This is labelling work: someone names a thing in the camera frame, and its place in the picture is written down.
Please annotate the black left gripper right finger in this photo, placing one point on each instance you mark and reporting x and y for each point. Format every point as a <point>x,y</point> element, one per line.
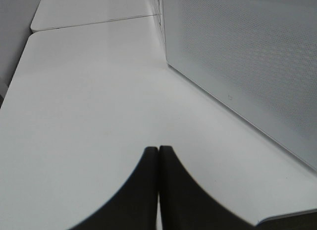
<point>184,205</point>

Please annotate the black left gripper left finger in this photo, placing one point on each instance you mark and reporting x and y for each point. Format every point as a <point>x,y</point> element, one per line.
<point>134,205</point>

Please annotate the white microwave door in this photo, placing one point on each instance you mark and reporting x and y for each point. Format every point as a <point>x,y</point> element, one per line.
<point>257,57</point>

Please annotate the white microwave oven body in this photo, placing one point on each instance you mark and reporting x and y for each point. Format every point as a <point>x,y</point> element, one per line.
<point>161,23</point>

